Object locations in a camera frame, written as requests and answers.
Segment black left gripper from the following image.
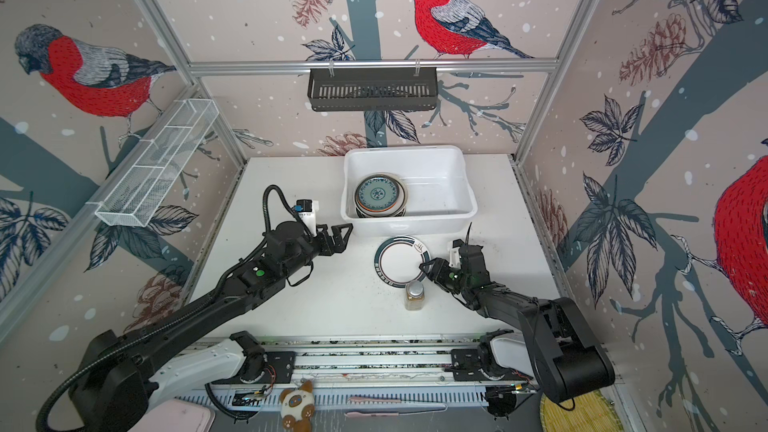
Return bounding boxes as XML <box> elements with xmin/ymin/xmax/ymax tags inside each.
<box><xmin>282</xmin><ymin>220</ymin><xmax>353</xmax><ymax>280</ymax></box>

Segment green rimmed white plate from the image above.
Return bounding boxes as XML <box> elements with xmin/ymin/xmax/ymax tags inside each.
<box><xmin>374</xmin><ymin>236</ymin><xmax>432</xmax><ymax>288</ymax></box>

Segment white plate with black emblem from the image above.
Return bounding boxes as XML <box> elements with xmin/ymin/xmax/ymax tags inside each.
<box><xmin>353</xmin><ymin>172</ymin><xmax>410</xmax><ymax>219</ymax></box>

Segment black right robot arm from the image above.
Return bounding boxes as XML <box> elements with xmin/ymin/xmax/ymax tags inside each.
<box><xmin>420</xmin><ymin>239</ymin><xmax>616</xmax><ymax>403</ymax></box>

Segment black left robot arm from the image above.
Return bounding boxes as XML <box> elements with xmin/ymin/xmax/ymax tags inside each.
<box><xmin>35</xmin><ymin>221</ymin><xmax>353</xmax><ymax>431</ymax></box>

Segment white plastic bin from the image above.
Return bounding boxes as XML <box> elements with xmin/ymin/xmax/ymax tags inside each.
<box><xmin>341</xmin><ymin>146</ymin><xmax>478</xmax><ymax>237</ymax></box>

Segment small amber glass jar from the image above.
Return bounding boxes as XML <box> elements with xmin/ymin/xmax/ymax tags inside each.
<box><xmin>405</xmin><ymin>280</ymin><xmax>425</xmax><ymax>311</ymax></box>

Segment pink tweezers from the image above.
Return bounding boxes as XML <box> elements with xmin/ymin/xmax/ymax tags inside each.
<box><xmin>344</xmin><ymin>396</ymin><xmax>448</xmax><ymax>418</ymax></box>

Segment black hanging basket shelf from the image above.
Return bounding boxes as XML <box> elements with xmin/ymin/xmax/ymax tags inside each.
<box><xmin>307</xmin><ymin>66</ymin><xmax>438</xmax><ymax>112</ymax></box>

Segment brown white plush toy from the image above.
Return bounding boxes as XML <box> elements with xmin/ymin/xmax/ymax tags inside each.
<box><xmin>279</xmin><ymin>380</ymin><xmax>315</xmax><ymax>432</ymax></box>

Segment yellow woven bamboo tray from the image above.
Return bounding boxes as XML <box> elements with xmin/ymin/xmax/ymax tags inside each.
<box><xmin>539</xmin><ymin>391</ymin><xmax>624</xmax><ymax>432</ymax></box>

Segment pink tray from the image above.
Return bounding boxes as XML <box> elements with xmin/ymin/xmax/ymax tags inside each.
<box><xmin>130</xmin><ymin>399</ymin><xmax>215</xmax><ymax>432</ymax></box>

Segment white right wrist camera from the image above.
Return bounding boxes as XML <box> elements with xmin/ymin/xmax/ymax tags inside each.
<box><xmin>449</xmin><ymin>239</ymin><xmax>471</xmax><ymax>269</ymax></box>

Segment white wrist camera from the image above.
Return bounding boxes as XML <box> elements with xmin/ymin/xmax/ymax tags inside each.
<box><xmin>449</xmin><ymin>239</ymin><xmax>471</xmax><ymax>269</ymax></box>
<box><xmin>294</xmin><ymin>199</ymin><xmax>319</xmax><ymax>236</ymax></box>

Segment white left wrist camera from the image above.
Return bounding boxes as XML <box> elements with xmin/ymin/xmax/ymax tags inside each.
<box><xmin>294</xmin><ymin>199</ymin><xmax>319</xmax><ymax>236</ymax></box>

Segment aluminium rail base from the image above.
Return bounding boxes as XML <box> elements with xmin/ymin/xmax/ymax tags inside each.
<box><xmin>128</xmin><ymin>333</ymin><xmax>625</xmax><ymax>412</ymax></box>

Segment white wire mesh shelf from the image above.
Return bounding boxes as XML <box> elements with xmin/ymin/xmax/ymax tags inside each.
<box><xmin>95</xmin><ymin>98</ymin><xmax>219</xmax><ymax>227</ymax></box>

